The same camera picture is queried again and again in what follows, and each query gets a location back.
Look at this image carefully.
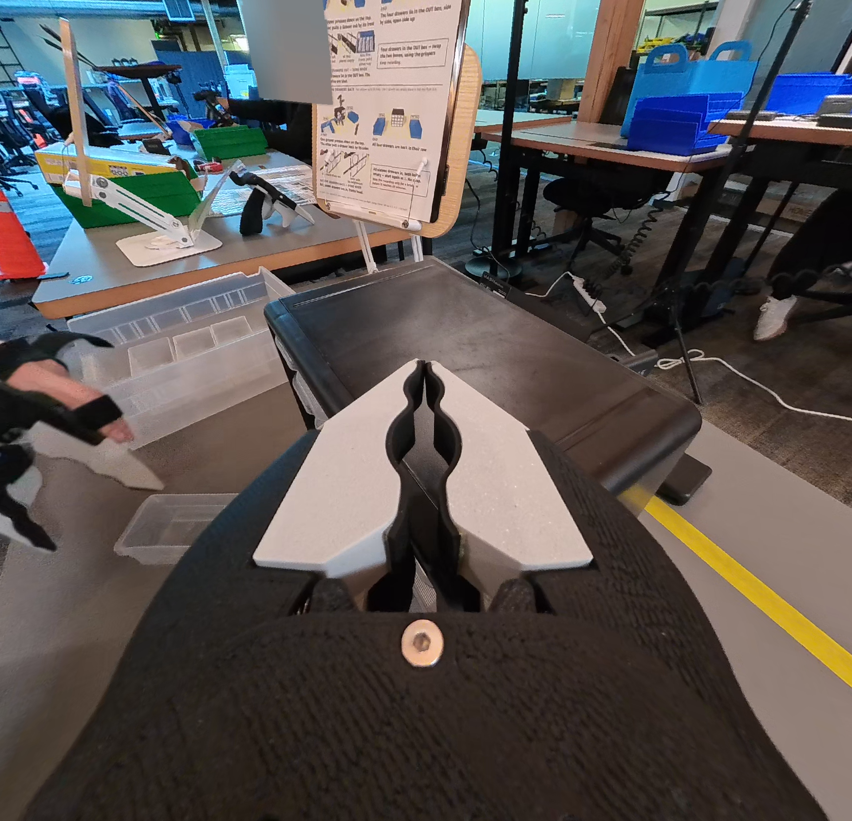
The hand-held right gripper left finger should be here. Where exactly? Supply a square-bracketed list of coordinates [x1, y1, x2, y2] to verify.
[253, 359, 427, 612]

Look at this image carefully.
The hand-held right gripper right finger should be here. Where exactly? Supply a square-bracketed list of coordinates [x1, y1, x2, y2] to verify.
[428, 362, 593, 612]

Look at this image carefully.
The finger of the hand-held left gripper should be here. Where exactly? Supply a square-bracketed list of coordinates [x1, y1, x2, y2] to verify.
[30, 422, 166, 492]

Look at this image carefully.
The small clear drawer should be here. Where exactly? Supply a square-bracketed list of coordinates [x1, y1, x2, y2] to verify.
[210, 315, 254, 348]
[291, 372, 328, 431]
[128, 337, 177, 377]
[114, 493, 239, 566]
[173, 327, 217, 361]

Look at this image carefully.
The large clear plastic bin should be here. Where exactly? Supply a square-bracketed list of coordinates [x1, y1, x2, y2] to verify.
[67, 267, 297, 451]

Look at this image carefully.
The black drawer cabinet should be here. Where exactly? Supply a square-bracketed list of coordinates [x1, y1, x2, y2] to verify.
[264, 257, 703, 503]

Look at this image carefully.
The person's left hand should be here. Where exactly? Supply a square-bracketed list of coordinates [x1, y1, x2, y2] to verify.
[5, 358, 135, 445]

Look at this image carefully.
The orange traffic cone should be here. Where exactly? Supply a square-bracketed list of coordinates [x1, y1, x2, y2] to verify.
[0, 189, 49, 280]

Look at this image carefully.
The black flat pad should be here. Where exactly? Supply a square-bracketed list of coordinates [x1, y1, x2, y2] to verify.
[654, 457, 714, 507]

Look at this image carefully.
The white power strip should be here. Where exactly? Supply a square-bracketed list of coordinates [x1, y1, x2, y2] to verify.
[561, 271, 611, 318]

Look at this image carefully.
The white articulated stand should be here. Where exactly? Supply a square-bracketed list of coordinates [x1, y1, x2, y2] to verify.
[63, 168, 224, 268]

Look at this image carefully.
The yellow cardboard box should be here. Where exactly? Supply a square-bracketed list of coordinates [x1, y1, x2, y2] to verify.
[35, 144, 182, 187]

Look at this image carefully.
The grey table with wooden edge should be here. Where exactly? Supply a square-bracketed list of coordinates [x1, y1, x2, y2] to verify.
[32, 148, 414, 320]

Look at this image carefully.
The large green plastic bin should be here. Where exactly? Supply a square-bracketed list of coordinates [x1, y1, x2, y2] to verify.
[67, 168, 205, 230]

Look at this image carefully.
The clear acrylic wedge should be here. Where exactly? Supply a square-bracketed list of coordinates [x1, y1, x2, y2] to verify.
[188, 160, 250, 234]

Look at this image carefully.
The black office chair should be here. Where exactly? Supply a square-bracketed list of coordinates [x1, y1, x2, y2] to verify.
[541, 174, 628, 258]

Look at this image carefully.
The black white pistol grip device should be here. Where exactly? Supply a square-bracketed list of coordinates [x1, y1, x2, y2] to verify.
[238, 172, 316, 238]

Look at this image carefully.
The printed paper sheet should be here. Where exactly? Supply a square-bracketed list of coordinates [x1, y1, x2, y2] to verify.
[255, 168, 318, 206]

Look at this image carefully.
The upright wooden stick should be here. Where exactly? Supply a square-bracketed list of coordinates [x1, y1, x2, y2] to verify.
[59, 17, 94, 208]

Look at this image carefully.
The small green plastic bin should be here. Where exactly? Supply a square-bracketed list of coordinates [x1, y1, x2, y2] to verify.
[192, 125, 269, 163]

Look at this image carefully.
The desk with wooden edge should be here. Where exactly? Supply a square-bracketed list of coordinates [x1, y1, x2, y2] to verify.
[476, 109, 738, 173]

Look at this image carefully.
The rounded wooden board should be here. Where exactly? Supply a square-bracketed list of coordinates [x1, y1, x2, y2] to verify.
[416, 43, 484, 240]

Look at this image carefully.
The black upright pole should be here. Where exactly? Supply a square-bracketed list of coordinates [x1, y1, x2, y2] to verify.
[491, 0, 531, 278]

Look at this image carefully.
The instruction sheet board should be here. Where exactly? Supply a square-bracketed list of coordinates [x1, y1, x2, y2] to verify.
[306, 0, 476, 232]

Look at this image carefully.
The stack of blue trays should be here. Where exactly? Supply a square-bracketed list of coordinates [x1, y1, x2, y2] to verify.
[626, 92, 744, 156]

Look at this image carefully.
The black tripod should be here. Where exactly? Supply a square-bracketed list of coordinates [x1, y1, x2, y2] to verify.
[655, 0, 833, 406]

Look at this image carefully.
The blue plastic bin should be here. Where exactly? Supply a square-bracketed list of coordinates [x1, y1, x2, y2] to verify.
[764, 72, 852, 118]

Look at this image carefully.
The white wire stand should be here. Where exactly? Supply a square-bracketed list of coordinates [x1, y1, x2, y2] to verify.
[355, 219, 425, 276]

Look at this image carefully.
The white cable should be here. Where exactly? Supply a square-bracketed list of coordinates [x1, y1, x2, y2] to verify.
[654, 347, 852, 424]

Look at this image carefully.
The blue tote with handles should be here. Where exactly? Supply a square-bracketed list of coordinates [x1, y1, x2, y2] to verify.
[622, 40, 760, 138]

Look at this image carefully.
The thick wooden post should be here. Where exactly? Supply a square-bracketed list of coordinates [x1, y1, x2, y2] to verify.
[576, 0, 655, 125]

